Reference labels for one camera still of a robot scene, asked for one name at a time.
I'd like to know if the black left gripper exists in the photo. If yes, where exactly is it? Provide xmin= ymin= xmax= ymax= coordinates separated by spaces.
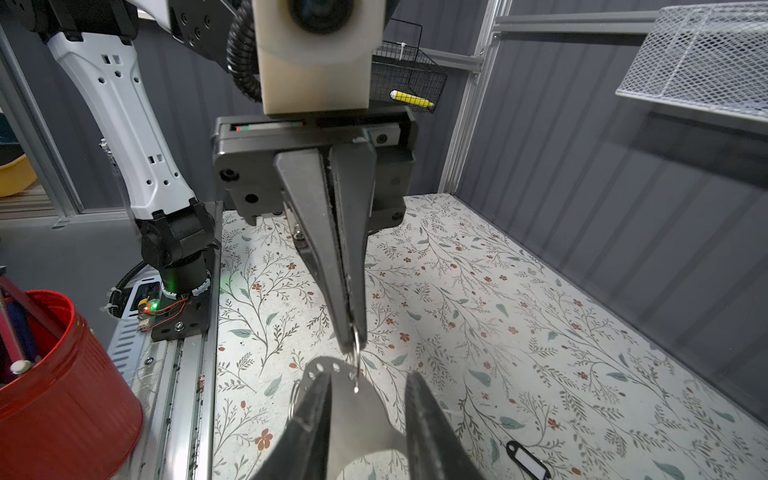
xmin=213 ymin=107 xmax=419 ymax=353

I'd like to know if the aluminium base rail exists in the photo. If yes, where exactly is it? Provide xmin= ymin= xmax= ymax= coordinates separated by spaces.
xmin=107 ymin=200 xmax=226 ymax=480

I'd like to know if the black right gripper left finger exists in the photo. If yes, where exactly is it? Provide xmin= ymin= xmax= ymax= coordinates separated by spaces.
xmin=252 ymin=373 xmax=332 ymax=479

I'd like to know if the black key tag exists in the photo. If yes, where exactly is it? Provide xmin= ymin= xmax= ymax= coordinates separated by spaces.
xmin=505 ymin=440 xmax=552 ymax=480

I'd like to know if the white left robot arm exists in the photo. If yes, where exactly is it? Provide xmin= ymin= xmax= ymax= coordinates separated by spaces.
xmin=8 ymin=1 xmax=417 ymax=353

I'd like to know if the yellow marker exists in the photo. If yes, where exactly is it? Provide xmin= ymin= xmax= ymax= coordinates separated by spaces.
xmin=389 ymin=90 xmax=435 ymax=111

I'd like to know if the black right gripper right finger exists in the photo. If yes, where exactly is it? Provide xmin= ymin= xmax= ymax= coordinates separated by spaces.
xmin=405 ymin=372 xmax=483 ymax=480

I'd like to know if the white mesh basket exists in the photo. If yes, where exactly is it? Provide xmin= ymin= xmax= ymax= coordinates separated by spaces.
xmin=616 ymin=1 xmax=767 ymax=122

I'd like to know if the silver metal keyring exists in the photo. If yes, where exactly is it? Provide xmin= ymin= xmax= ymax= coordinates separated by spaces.
xmin=351 ymin=324 xmax=362 ymax=394

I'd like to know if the red pencil cup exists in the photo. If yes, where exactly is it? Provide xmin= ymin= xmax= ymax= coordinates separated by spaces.
xmin=1 ymin=276 xmax=143 ymax=479

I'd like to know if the white slotted cable duct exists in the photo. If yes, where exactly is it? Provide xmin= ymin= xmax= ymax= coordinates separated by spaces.
xmin=107 ymin=276 xmax=160 ymax=385

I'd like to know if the black wire basket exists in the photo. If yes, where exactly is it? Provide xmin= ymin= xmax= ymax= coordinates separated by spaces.
xmin=370 ymin=18 xmax=448 ymax=113

